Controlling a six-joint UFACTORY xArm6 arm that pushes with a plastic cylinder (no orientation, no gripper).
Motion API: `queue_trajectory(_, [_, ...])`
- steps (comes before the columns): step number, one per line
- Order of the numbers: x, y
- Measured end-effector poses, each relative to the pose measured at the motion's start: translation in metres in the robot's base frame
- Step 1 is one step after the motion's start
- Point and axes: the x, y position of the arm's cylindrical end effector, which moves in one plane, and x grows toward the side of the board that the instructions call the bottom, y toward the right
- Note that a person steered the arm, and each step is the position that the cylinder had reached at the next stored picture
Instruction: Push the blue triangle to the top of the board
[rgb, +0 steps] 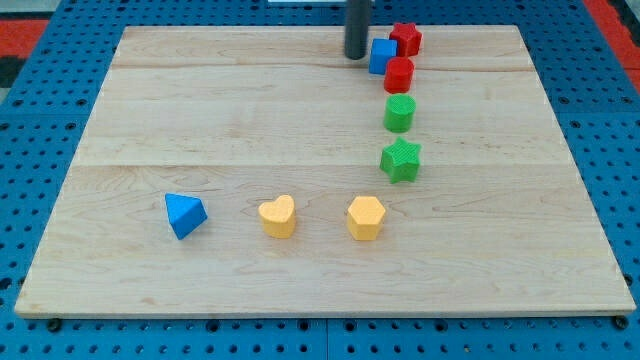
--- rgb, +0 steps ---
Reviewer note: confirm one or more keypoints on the light wooden board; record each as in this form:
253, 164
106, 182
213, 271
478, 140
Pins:
498, 222

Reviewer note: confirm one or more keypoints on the blue triangle block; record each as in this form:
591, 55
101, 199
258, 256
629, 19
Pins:
185, 213

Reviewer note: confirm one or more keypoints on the yellow heart block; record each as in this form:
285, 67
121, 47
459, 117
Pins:
278, 217

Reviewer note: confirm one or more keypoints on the yellow hexagon block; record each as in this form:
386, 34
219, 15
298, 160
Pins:
365, 217

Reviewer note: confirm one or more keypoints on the green star block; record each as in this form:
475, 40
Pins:
400, 160

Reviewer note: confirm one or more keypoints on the green cylinder block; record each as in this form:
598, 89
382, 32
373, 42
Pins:
399, 113

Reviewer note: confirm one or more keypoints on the red cylinder block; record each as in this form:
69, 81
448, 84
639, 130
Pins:
398, 75

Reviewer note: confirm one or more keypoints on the blue cube block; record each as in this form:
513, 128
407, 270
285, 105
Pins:
382, 50

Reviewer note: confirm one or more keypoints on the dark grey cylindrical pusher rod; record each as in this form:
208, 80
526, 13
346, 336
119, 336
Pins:
356, 28

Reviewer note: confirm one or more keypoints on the red star block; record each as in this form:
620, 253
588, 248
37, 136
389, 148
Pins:
408, 39

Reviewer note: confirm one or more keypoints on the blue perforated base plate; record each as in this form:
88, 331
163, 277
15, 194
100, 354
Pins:
45, 112

